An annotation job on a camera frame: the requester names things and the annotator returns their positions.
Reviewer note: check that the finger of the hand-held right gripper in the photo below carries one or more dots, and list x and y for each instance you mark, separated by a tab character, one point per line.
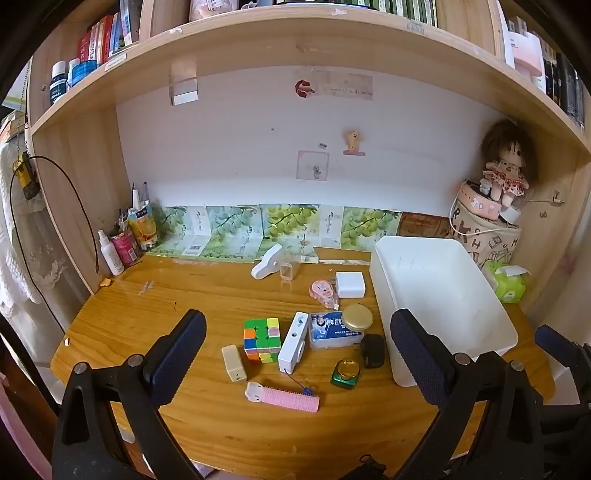
554	337
568	422

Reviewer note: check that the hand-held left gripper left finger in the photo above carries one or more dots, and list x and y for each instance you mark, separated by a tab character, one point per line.
178	355

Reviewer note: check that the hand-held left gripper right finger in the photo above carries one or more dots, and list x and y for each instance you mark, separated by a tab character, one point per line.
415	350

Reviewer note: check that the cream small box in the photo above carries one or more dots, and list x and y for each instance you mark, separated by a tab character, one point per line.
233	363

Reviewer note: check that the green bottle gold cap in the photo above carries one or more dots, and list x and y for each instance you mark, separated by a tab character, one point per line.
345	374

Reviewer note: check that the white plastic storage bin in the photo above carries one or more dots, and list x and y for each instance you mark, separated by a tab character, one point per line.
438	277

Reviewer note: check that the colourful puzzle cube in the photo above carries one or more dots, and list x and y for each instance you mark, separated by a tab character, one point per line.
261	339

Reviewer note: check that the clear floss box blue label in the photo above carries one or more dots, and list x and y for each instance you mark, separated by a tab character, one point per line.
330	332

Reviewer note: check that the white charger adapter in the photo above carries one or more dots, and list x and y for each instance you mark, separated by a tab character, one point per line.
350	285

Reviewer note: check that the pink comb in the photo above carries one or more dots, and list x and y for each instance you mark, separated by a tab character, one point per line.
286	398

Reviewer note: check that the white handheld fan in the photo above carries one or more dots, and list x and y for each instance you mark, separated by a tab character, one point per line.
268	263

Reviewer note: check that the black charger plug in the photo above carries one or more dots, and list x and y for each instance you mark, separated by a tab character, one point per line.
373	350

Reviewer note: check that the round gold tin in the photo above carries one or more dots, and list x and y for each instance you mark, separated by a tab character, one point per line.
357	317

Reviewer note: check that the green tissue pack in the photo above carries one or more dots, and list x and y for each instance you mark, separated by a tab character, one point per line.
508	286

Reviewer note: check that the printed canvas bag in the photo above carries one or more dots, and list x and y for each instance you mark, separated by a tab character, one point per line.
494	244

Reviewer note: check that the pink correction tape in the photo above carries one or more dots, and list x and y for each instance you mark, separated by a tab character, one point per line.
322	291

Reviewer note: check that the white spray bottle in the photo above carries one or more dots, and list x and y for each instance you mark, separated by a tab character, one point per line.
111	258

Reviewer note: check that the pink can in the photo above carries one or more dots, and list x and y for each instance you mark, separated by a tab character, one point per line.
124	249

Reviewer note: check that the brown patterned board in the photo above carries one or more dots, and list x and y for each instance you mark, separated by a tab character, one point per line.
422	226

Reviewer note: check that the white plug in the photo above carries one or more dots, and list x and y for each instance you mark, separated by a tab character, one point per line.
511	215

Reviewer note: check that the grape print sheet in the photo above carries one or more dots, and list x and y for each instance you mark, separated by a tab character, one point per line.
226	228
173	226
288	226
369	226

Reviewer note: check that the pink round box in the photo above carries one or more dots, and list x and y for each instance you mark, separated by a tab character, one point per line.
475	203

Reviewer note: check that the white pen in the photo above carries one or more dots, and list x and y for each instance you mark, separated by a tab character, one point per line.
136	199

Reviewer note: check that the black pen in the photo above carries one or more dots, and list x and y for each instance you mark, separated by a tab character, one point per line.
145	194

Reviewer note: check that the brown-haired rag doll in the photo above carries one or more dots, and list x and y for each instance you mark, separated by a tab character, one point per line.
505	173

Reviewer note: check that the white lace curtain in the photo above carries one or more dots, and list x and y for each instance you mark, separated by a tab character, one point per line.
18	258

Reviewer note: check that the yellow black hanging gadget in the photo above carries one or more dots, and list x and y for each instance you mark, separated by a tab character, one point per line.
25	180

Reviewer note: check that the row of dark books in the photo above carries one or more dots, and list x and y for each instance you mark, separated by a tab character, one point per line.
565	78

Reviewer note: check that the pink white box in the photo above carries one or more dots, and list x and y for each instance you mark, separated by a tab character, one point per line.
525	53

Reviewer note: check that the dark bottle white cap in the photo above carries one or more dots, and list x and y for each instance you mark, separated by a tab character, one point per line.
58	85

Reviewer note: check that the blue bottle white cap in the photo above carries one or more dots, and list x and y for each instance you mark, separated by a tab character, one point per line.
75	74

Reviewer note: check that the wooden bookshelf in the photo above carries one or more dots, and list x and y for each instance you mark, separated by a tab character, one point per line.
323	41

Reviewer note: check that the row of red white books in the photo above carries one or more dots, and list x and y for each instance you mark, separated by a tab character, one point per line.
99	39

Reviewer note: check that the row of green books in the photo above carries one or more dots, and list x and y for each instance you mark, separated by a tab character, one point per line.
406	9

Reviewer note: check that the pink pouch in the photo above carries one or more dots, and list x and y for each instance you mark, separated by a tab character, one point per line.
210	8

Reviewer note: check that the metal wall hook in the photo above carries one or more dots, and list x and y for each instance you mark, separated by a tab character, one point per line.
551	199

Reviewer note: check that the pink square wall note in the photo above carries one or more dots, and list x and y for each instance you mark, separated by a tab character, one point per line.
313	166

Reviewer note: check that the yellow cartoon wall clip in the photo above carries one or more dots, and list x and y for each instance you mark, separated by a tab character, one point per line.
354	142

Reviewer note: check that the clear wall note strip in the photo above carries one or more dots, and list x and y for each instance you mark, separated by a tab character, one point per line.
346	85

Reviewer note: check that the red wall sticker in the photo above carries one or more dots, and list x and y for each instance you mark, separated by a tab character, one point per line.
304	88

